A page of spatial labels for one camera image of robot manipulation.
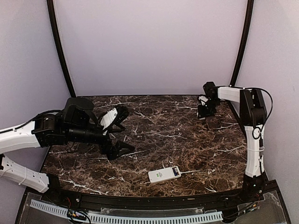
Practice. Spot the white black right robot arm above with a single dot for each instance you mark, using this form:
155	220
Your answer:
253	116

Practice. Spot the black corner post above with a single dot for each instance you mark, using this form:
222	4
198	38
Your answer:
243	42
59	47

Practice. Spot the white remote control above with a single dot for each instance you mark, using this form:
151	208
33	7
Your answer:
162	175

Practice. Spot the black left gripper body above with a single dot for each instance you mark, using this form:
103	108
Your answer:
105	147

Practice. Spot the black left corner post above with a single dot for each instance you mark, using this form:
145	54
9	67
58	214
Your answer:
59	47

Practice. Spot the blue AAA battery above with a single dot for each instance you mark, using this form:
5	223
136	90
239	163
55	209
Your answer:
175	171

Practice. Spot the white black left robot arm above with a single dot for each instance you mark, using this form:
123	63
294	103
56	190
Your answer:
75	123

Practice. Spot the black front table rail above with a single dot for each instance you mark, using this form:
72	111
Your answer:
84	201

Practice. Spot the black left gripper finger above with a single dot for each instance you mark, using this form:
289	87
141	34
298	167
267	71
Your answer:
116	128
122	148

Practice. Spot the white slotted cable duct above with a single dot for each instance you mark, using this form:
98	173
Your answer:
118	216

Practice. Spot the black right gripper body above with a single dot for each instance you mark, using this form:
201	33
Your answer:
209	109

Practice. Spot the black right corner post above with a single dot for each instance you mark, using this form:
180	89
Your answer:
243	42

